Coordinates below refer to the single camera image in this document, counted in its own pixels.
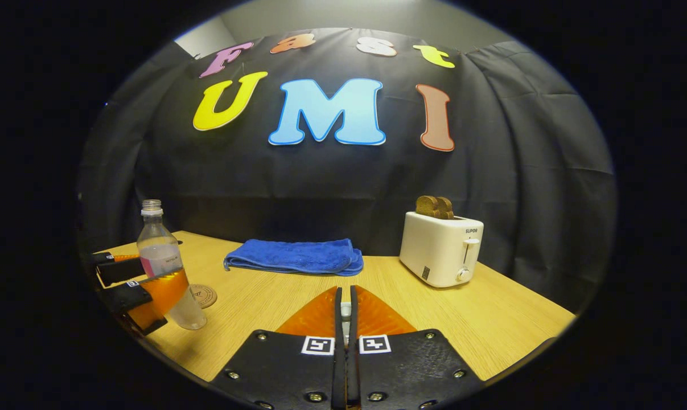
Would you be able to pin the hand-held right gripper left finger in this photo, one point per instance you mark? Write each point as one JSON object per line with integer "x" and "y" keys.
{"x": 338, "y": 370}

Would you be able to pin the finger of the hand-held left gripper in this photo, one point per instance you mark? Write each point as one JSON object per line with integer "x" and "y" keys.
{"x": 130, "y": 299}
{"x": 121, "y": 270}

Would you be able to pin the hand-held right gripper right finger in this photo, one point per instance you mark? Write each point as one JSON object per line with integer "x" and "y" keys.
{"x": 353, "y": 370}

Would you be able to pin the clear plastic water bottle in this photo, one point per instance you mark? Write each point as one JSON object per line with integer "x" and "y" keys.
{"x": 158, "y": 245}

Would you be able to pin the white teacup lid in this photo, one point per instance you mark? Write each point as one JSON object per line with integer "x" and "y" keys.
{"x": 346, "y": 310}

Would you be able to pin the round brown coaster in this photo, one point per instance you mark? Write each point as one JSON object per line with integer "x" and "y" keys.
{"x": 205, "y": 296}

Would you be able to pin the folded blue towel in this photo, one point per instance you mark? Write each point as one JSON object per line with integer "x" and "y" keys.
{"x": 297, "y": 256}

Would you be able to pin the white toaster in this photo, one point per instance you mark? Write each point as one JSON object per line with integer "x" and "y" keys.
{"x": 434, "y": 250}

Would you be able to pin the brown bread slice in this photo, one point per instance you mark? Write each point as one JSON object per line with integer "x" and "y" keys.
{"x": 445, "y": 208}
{"x": 426, "y": 206}

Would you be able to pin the black backdrop cloth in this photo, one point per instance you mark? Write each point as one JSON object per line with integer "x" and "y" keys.
{"x": 491, "y": 171}

